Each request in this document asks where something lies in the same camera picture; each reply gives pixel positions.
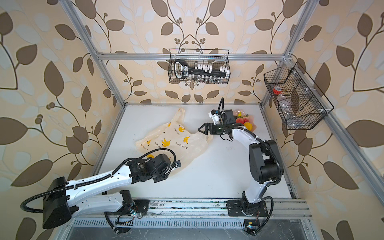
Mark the banana print plastic bag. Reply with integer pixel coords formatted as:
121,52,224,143
135,108,213,176

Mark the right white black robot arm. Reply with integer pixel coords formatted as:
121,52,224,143
198,123,284,216

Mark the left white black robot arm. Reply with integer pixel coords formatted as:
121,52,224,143
20,148,182,232

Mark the pink wavy fruit plate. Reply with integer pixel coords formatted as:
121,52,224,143
234,110,257,132

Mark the black white tool set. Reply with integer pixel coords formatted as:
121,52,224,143
173,60,231,79

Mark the clear bottle red cap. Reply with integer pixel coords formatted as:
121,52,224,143
273,86,300,120

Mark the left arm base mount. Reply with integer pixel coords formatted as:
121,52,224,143
108,199,150,216

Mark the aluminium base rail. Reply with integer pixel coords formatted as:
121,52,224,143
64,197,313,220

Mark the black wire basket centre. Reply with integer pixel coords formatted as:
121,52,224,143
168,48,231,85

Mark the black wire basket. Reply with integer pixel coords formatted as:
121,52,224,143
168,48,231,85
264,63,334,130

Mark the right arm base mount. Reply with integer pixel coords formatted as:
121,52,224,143
226,200,269,217

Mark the black wire basket right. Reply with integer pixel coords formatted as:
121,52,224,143
264,63,334,130

